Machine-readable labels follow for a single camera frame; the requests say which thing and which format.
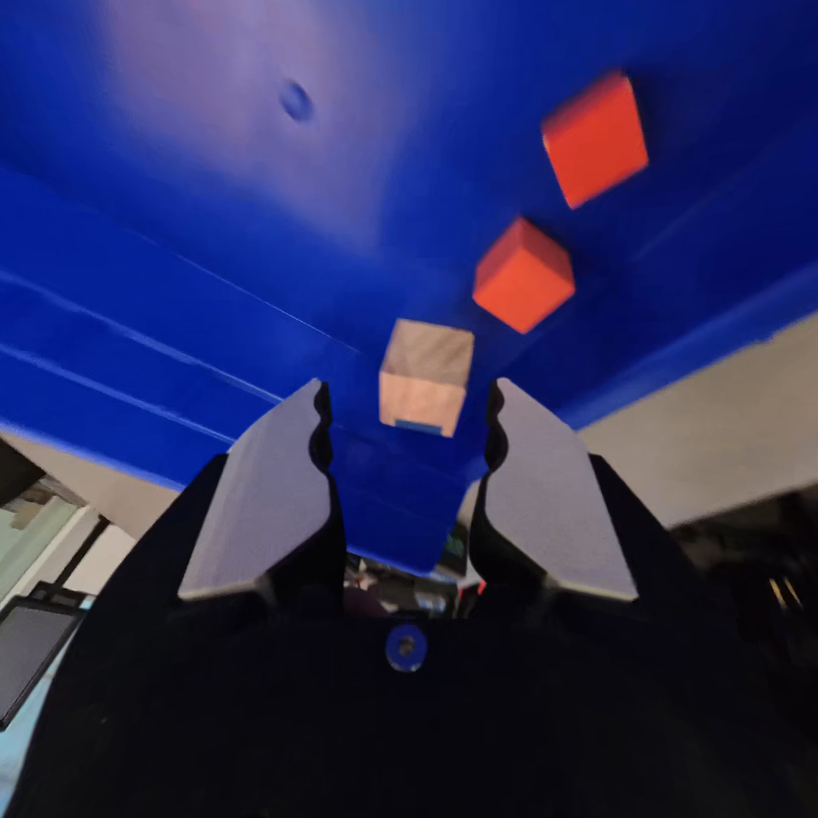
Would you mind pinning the dark monitor screen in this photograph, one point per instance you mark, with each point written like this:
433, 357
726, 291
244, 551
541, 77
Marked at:
29, 652

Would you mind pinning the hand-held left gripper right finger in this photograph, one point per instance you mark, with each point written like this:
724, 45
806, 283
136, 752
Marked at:
549, 492

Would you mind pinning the blue plastic bin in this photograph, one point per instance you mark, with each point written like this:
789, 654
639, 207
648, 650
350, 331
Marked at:
255, 255

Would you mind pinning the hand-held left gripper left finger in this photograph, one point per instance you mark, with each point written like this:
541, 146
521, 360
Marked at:
268, 492

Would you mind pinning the red cube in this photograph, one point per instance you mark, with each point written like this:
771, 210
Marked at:
597, 140
524, 275

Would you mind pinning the natural wooden cube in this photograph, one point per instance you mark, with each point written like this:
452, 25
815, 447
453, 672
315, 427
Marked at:
425, 377

